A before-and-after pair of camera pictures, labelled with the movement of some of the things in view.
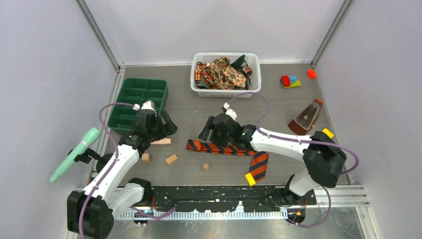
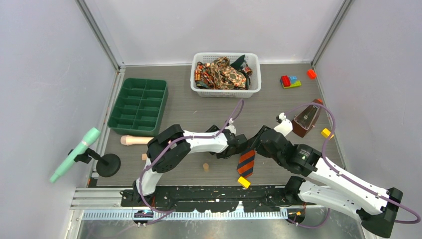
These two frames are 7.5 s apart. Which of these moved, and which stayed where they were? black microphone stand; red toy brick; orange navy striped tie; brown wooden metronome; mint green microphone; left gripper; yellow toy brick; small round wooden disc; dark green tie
Moved: left gripper; orange navy striped tie; yellow toy brick
Stayed: red toy brick; dark green tie; small round wooden disc; black microphone stand; brown wooden metronome; mint green microphone
